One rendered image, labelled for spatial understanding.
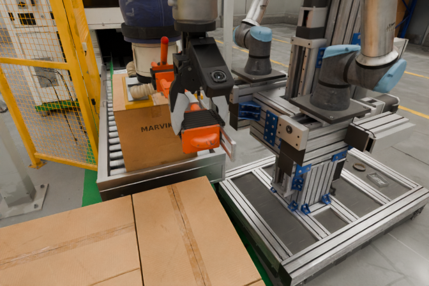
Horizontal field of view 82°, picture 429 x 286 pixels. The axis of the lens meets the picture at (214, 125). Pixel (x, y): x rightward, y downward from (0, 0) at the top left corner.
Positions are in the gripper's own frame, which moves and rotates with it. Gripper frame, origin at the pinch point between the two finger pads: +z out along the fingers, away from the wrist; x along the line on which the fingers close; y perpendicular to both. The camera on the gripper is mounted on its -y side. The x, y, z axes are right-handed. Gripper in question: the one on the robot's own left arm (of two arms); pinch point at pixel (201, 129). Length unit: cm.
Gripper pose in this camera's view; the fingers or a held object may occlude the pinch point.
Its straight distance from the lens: 50.1
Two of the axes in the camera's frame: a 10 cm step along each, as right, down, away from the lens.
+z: 0.0, 8.8, 4.8
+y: -3.2, -4.6, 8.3
